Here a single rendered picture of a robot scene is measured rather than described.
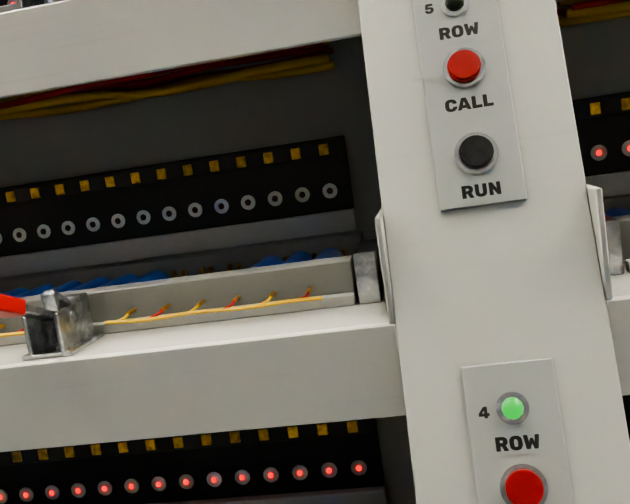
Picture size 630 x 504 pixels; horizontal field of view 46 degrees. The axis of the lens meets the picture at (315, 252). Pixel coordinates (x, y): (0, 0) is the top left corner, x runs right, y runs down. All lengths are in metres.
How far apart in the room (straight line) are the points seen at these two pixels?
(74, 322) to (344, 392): 0.15
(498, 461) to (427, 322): 0.07
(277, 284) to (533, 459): 0.16
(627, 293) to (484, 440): 0.09
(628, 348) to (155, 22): 0.29
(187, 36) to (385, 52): 0.11
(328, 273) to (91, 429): 0.15
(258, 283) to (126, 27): 0.16
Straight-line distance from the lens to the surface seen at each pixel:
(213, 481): 0.54
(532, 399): 0.35
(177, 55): 0.42
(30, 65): 0.45
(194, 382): 0.37
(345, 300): 0.40
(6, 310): 0.37
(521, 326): 0.35
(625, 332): 0.36
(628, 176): 0.55
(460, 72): 0.37
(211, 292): 0.42
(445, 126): 0.36
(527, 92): 0.37
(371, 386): 0.36
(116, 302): 0.44
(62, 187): 0.59
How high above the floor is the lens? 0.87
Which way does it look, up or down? 10 degrees up
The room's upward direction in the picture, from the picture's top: 6 degrees counter-clockwise
